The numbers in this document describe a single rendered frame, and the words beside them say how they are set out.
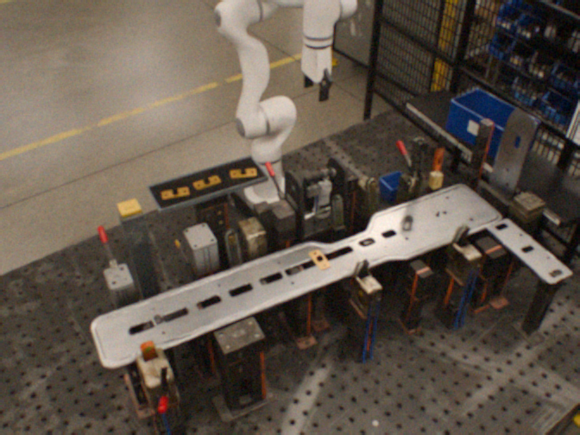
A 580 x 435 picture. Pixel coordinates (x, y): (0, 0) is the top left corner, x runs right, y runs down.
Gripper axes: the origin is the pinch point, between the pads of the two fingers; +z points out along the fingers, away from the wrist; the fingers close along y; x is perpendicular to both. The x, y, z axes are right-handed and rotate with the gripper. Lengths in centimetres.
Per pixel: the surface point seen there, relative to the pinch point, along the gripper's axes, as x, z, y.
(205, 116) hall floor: 38, 145, -226
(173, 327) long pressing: -61, 45, 29
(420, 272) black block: 15, 46, 43
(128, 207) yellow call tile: -60, 29, -8
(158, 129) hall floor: 1, 145, -226
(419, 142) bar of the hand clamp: 35.3, 23.8, 9.7
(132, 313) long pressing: -70, 45, 19
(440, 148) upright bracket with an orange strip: 45, 29, 10
